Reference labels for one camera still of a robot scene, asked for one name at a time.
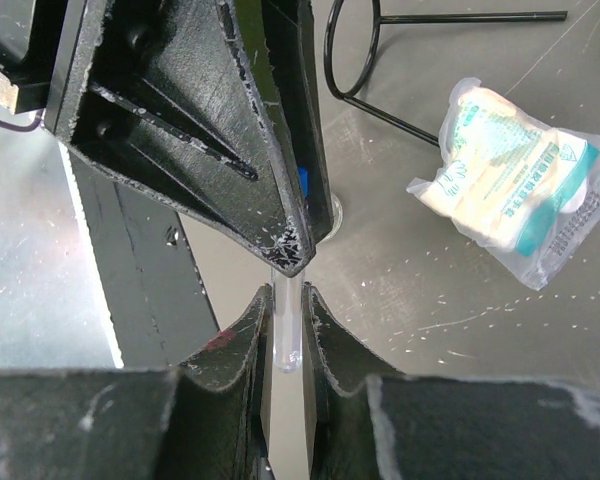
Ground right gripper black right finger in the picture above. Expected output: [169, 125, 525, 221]
[302, 282, 398, 479]

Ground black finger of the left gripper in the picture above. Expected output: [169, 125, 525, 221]
[49, 1, 316, 277]

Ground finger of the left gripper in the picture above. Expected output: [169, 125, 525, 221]
[262, 1, 333, 242]

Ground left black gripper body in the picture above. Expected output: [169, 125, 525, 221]
[0, 1, 85, 130]

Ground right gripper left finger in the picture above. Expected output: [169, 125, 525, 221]
[153, 285, 274, 479]

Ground blue capped test tube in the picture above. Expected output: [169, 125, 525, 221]
[272, 167, 311, 374]

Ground small clear round dish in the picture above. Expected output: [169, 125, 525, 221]
[323, 193, 344, 242]

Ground clear plastic bag with contents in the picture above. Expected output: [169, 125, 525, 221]
[406, 78, 600, 290]

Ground black wire stand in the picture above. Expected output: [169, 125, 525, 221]
[322, 0, 569, 147]

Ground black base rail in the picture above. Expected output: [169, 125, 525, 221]
[68, 155, 219, 368]

